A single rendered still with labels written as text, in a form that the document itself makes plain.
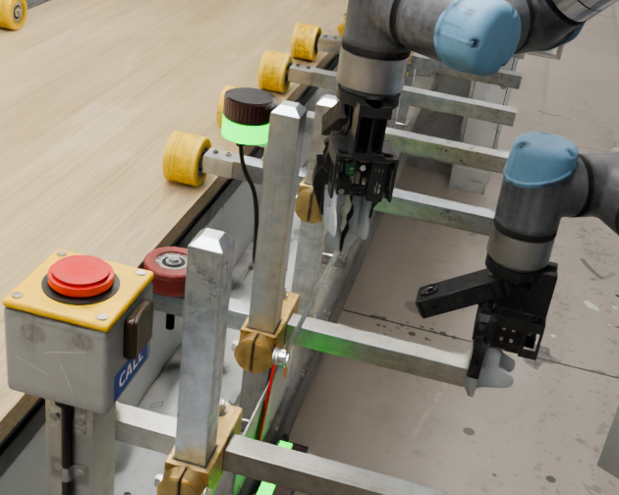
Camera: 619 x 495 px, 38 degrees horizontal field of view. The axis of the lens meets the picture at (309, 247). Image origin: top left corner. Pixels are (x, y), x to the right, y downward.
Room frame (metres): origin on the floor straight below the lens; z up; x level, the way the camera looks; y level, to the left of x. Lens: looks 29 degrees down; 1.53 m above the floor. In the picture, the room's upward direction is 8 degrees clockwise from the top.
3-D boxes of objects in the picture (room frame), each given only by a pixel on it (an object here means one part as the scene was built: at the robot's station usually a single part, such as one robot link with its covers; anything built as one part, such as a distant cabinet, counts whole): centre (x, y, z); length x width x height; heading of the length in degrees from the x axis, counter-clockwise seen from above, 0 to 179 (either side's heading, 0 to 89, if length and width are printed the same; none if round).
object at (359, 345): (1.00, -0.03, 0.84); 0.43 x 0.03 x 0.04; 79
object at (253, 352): (0.99, 0.04, 0.85); 0.13 x 0.06 x 0.05; 169
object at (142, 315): (0.46, 0.10, 1.20); 0.03 x 0.01 x 0.03; 169
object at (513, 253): (0.96, -0.25, 1.04); 0.08 x 0.08 x 0.05
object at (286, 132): (0.97, 0.04, 0.93); 0.03 x 0.03 x 0.48; 79
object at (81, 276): (0.47, 0.14, 1.22); 0.04 x 0.04 x 0.02
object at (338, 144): (0.95, -0.04, 1.15); 0.09 x 0.08 x 0.12; 10
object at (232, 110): (0.98, 0.09, 1.16); 0.06 x 0.06 x 0.02
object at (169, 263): (1.04, 0.18, 0.85); 0.08 x 0.08 x 0.11
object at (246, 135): (0.98, 0.09, 1.14); 0.06 x 0.06 x 0.02
